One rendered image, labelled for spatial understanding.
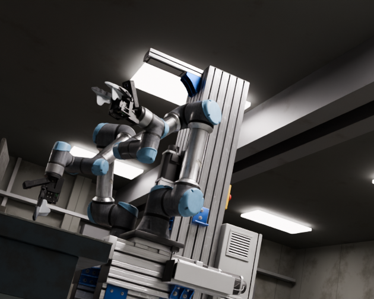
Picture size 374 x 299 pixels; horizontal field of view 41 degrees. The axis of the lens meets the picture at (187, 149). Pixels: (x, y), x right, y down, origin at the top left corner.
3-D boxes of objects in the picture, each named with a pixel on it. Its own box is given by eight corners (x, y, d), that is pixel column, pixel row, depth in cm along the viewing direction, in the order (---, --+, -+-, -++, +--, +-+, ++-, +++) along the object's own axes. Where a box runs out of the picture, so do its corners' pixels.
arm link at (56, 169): (48, 161, 217) (46, 165, 224) (45, 171, 215) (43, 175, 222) (65, 167, 219) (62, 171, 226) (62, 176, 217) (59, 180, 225)
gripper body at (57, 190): (57, 203, 213) (65, 177, 218) (37, 197, 211) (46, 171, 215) (54, 206, 220) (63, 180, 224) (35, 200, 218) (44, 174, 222)
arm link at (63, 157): (75, 148, 228) (67, 140, 220) (68, 171, 224) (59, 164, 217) (60, 146, 230) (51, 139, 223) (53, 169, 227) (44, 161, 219)
